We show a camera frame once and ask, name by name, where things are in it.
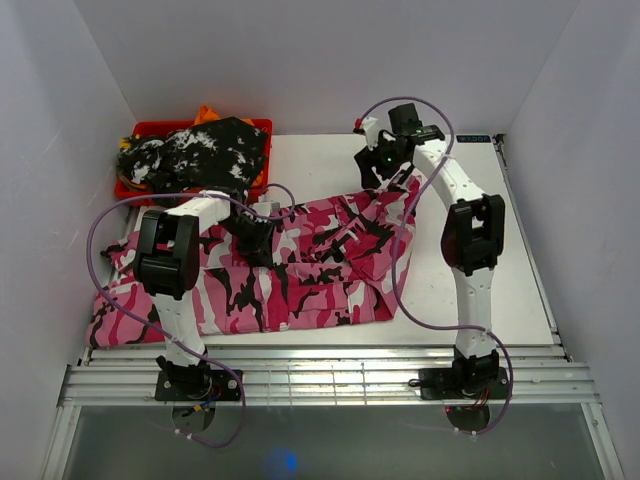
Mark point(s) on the black white camouflage trousers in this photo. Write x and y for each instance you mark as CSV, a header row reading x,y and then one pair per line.
x,y
200,157

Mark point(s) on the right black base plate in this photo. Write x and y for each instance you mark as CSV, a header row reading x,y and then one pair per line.
x,y
445,384

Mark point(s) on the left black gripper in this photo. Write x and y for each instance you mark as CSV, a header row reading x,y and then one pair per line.
x,y
258,252

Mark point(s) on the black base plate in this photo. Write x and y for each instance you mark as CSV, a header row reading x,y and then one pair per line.
x,y
217,385
445,384

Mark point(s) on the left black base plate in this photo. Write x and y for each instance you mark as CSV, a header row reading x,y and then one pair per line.
x,y
217,385

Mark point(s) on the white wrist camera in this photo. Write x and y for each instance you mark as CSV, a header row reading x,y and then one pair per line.
x,y
369,127
266,208

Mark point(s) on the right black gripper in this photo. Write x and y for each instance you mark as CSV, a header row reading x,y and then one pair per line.
x,y
366,159

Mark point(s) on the aluminium frame rail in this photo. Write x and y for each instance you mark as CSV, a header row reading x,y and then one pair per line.
x,y
312,376

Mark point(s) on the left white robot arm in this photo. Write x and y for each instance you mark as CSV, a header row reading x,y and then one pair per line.
x,y
167,264

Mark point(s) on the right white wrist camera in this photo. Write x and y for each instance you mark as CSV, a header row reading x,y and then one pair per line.
x,y
369,127

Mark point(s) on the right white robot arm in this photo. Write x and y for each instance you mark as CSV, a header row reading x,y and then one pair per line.
x,y
471,243

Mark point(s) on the pink camouflage trousers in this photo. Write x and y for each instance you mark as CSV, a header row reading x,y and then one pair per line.
x,y
338,261

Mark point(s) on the small blue table label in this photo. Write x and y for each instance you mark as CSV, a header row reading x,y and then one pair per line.
x,y
474,138

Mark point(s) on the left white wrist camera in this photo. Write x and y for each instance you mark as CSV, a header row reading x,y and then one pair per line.
x,y
266,208

